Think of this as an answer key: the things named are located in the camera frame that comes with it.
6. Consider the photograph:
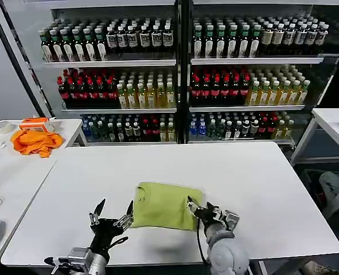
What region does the brown mottled object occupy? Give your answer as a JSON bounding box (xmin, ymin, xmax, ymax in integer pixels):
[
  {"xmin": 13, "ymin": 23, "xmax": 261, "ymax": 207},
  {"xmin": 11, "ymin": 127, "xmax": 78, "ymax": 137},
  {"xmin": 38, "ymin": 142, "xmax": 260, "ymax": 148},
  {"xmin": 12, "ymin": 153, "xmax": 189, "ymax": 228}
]
[{"xmin": 302, "ymin": 260, "xmax": 336, "ymax": 275}]

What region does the crumpled orange cloth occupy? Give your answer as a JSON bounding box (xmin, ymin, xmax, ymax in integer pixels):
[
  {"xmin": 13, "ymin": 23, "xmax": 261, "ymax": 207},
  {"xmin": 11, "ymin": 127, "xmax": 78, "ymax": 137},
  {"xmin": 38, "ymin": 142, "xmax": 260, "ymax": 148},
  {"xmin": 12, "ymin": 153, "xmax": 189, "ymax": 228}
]
[{"xmin": 10, "ymin": 129, "xmax": 65, "ymax": 159}]

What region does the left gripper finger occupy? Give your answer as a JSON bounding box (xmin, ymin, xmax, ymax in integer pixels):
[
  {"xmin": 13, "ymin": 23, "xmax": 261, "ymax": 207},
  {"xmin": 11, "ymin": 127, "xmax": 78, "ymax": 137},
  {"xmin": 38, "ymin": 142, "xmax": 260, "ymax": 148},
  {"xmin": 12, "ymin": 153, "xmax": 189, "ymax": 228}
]
[
  {"xmin": 88, "ymin": 198, "xmax": 107, "ymax": 227},
  {"xmin": 113, "ymin": 199, "xmax": 135, "ymax": 230}
]

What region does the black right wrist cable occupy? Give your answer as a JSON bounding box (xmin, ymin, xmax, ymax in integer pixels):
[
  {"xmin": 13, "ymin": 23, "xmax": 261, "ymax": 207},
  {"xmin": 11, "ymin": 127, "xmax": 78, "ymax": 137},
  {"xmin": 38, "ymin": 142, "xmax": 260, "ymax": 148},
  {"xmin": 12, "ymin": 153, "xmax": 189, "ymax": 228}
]
[{"xmin": 196, "ymin": 217, "xmax": 211, "ymax": 266}]

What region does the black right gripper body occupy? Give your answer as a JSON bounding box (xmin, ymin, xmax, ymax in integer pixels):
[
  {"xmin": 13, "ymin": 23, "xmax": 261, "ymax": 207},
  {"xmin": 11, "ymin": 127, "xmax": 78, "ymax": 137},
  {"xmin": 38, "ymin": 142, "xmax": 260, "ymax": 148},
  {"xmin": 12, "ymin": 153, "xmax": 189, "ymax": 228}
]
[{"xmin": 194, "ymin": 207, "xmax": 228, "ymax": 230}]

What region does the thick black slanted pole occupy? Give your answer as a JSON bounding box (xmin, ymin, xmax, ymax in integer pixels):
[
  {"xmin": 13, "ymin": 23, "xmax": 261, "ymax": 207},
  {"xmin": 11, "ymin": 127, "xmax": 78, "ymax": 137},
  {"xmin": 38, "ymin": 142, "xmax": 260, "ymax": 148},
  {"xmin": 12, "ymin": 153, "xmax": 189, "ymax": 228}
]
[{"xmin": 0, "ymin": 2, "xmax": 48, "ymax": 119}]

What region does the white table with grey legs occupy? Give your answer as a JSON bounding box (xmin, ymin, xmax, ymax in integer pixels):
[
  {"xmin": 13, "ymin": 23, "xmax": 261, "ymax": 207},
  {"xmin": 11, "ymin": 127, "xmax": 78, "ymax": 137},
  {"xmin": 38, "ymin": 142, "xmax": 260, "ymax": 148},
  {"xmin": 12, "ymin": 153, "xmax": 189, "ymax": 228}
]
[{"xmin": 290, "ymin": 108, "xmax": 339, "ymax": 219}]

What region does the grey bag on floor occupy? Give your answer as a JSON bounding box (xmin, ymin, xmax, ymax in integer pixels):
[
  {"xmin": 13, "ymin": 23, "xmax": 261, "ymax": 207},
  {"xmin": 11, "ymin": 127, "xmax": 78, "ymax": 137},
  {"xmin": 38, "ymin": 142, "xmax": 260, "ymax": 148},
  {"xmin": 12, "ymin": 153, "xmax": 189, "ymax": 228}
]
[{"xmin": 318, "ymin": 171, "xmax": 339, "ymax": 213}]

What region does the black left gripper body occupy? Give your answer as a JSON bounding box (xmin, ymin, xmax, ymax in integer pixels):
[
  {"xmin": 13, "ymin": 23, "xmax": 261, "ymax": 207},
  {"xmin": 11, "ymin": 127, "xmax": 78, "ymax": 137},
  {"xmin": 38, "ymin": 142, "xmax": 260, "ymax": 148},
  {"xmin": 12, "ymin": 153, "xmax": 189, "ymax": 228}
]
[{"xmin": 89, "ymin": 218, "xmax": 127, "ymax": 258}]

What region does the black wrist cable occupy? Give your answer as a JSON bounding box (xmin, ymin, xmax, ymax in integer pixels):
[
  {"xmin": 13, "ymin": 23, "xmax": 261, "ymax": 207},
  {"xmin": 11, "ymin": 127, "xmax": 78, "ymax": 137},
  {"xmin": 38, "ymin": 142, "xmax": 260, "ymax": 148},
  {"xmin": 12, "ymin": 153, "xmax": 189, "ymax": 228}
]
[
  {"xmin": 44, "ymin": 235, "xmax": 129, "ymax": 272},
  {"xmin": 196, "ymin": 217, "xmax": 211, "ymax": 266}
]

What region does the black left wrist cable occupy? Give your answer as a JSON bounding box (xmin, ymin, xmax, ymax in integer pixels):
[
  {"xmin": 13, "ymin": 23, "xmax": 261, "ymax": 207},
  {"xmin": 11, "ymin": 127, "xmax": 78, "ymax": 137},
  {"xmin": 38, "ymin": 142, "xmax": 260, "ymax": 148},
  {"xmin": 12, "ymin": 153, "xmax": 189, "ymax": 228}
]
[{"xmin": 44, "ymin": 235, "xmax": 129, "ymax": 272}]

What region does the lime green t-shirt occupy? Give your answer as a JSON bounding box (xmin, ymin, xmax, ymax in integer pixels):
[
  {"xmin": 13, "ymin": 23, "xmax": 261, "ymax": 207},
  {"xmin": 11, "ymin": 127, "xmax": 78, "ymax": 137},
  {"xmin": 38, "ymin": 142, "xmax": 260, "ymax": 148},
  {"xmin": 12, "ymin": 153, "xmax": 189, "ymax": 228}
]
[{"xmin": 130, "ymin": 182, "xmax": 204, "ymax": 232}]

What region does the white tape roll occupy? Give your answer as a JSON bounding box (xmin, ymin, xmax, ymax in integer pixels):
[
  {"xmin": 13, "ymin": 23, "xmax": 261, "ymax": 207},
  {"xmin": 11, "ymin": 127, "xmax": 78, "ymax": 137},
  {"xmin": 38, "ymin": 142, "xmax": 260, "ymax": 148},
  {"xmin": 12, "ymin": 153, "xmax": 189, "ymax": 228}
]
[{"xmin": 0, "ymin": 120, "xmax": 18, "ymax": 135}]

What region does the large white work table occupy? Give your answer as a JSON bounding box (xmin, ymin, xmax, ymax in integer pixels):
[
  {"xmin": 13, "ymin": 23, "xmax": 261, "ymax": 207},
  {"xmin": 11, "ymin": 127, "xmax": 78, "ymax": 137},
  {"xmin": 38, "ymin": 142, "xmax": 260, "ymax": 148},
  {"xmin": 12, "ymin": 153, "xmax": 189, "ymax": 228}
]
[{"xmin": 0, "ymin": 141, "xmax": 339, "ymax": 269}]

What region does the white side table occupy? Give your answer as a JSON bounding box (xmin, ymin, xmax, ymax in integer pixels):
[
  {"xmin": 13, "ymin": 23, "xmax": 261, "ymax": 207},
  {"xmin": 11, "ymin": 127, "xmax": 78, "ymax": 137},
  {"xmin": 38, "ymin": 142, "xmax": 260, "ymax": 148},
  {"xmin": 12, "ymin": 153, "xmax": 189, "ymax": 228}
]
[{"xmin": 0, "ymin": 118, "xmax": 87, "ymax": 275}]

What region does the bottle-stocked metal shelf rack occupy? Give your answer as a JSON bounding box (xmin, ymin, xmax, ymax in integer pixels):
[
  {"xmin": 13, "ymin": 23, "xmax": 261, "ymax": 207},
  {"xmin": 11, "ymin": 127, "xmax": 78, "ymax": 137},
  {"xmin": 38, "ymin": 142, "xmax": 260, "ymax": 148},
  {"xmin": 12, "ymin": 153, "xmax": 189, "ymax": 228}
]
[
  {"xmin": 38, "ymin": 0, "xmax": 184, "ymax": 146},
  {"xmin": 183, "ymin": 0, "xmax": 339, "ymax": 146}
]

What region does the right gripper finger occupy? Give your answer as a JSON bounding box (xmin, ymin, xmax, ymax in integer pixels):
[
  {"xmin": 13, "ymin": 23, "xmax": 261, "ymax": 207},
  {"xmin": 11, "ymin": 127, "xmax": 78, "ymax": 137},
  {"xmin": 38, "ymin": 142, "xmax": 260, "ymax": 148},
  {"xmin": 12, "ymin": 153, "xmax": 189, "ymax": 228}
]
[
  {"xmin": 186, "ymin": 195, "xmax": 199, "ymax": 215},
  {"xmin": 205, "ymin": 201, "xmax": 222, "ymax": 221}
]

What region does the thin black slanted pole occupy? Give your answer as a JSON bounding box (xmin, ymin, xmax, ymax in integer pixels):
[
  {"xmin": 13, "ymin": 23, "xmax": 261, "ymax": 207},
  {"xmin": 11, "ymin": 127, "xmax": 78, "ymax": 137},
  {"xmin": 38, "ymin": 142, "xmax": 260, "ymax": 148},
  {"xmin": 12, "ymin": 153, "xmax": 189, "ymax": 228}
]
[{"xmin": 0, "ymin": 0, "xmax": 56, "ymax": 118}]

